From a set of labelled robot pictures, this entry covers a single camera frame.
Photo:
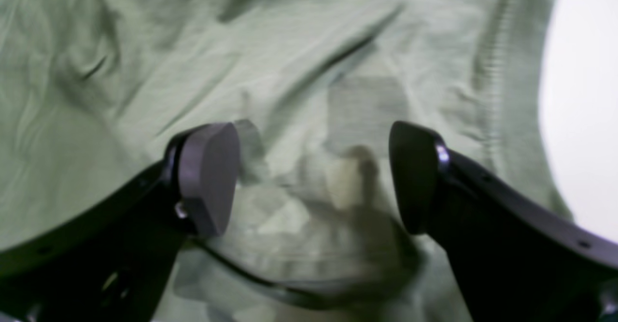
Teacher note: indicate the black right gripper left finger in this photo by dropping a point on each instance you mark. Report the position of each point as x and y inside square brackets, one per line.
[112, 263]

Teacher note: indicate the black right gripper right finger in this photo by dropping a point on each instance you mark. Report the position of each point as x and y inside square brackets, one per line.
[513, 260]

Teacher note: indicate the green T-shirt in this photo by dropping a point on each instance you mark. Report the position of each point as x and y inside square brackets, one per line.
[93, 90]

